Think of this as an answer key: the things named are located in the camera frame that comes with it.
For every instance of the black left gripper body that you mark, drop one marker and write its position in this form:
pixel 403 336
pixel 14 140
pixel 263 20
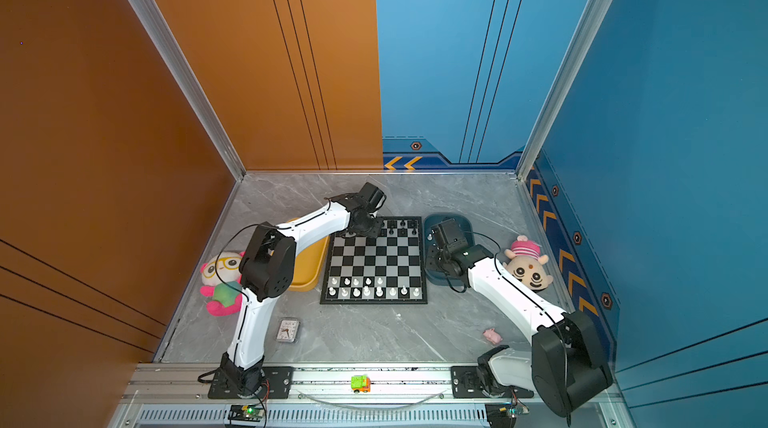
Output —
pixel 372 226

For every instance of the aluminium front rail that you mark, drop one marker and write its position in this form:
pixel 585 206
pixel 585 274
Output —
pixel 392 383

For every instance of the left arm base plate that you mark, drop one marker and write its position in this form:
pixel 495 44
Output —
pixel 276 382

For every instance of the yellow plastic tray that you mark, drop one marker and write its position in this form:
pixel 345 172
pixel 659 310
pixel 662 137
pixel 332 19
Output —
pixel 308 266

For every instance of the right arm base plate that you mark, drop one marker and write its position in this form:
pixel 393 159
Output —
pixel 479 382

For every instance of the small clear alarm clock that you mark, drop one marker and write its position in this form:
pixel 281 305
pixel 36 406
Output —
pixel 288 329

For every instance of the black white chessboard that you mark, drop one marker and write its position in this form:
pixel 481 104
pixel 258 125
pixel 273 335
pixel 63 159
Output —
pixel 388 269

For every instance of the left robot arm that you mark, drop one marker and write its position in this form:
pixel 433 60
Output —
pixel 267 270

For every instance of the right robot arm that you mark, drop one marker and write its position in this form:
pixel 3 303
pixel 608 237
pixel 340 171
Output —
pixel 567 365

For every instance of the green orange toy car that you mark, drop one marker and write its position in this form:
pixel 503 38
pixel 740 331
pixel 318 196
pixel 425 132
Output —
pixel 360 384

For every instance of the right green circuit board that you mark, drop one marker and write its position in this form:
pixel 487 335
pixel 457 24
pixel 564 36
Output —
pixel 505 415

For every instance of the pink plush pig toy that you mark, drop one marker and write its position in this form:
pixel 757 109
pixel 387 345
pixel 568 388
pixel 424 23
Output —
pixel 526 263

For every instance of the pink green plush toy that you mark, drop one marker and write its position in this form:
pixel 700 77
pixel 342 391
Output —
pixel 221 286

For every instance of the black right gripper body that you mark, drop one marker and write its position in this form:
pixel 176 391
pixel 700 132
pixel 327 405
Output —
pixel 438 260

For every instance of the green circuit board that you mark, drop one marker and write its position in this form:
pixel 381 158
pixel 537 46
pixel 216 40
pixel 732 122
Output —
pixel 505 415
pixel 246 416

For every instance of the left green circuit board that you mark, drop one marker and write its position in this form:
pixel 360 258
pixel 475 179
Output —
pixel 246 416

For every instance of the dark teal plastic tray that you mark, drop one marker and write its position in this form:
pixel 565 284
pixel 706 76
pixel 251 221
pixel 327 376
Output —
pixel 463 227

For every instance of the small pink eraser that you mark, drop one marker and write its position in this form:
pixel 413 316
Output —
pixel 492 336

